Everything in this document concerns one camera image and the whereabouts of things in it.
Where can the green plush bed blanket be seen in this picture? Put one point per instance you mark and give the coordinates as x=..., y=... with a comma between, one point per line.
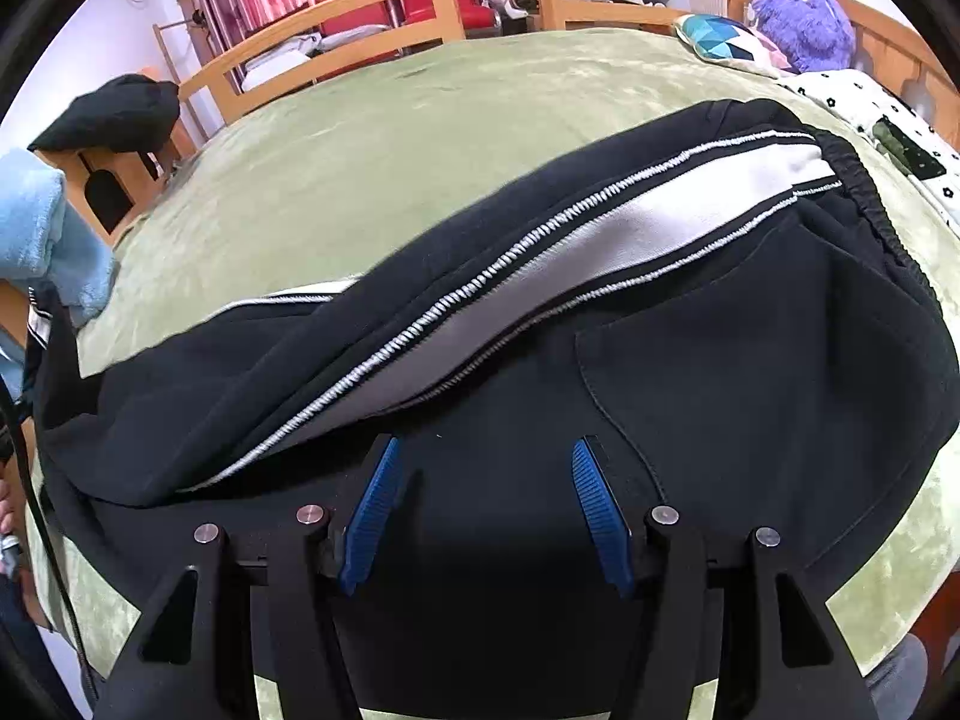
x=375, y=165

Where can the person's jeans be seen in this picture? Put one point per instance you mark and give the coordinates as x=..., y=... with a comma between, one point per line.
x=900, y=679

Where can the geometric patterned pillow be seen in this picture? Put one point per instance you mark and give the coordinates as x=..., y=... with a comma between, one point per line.
x=720, y=37

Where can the wooden coat rack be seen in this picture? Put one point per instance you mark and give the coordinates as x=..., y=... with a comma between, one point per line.
x=169, y=52

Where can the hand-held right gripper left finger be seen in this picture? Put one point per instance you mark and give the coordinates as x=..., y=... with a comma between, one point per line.
x=371, y=517

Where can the person's left hand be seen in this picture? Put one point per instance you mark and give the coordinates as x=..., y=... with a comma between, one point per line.
x=6, y=499

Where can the wooden bed frame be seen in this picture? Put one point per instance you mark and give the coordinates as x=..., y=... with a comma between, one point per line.
x=420, y=22

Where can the dark green cloth item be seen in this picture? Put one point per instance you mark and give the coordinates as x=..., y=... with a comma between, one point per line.
x=907, y=146

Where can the light blue fleece blanket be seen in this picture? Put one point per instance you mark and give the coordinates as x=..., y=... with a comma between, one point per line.
x=37, y=225

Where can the white appliance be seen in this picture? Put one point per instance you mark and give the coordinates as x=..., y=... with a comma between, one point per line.
x=517, y=1

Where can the black pants with white stripe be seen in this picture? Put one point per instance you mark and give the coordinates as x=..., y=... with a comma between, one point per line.
x=712, y=390

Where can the purple plush toy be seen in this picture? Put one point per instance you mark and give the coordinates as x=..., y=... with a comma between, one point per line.
x=806, y=22

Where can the white flower print pillow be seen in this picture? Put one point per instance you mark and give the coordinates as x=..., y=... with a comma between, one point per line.
x=847, y=94

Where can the black garment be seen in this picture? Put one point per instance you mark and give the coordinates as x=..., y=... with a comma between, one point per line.
x=112, y=116

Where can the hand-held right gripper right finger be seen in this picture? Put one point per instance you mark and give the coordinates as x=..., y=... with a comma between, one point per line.
x=600, y=517

